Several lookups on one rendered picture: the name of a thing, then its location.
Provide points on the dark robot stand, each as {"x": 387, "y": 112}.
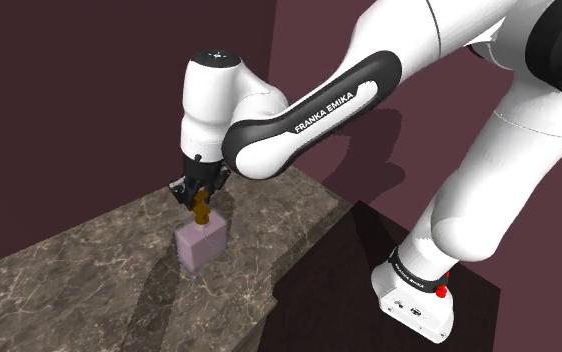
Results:
{"x": 325, "y": 292}

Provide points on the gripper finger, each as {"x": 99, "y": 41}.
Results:
{"x": 221, "y": 177}
{"x": 183, "y": 191}

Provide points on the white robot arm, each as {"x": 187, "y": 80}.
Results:
{"x": 481, "y": 195}

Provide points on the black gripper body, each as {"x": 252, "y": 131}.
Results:
{"x": 201, "y": 171}

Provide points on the pink bottle with brown pump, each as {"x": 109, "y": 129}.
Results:
{"x": 201, "y": 242}

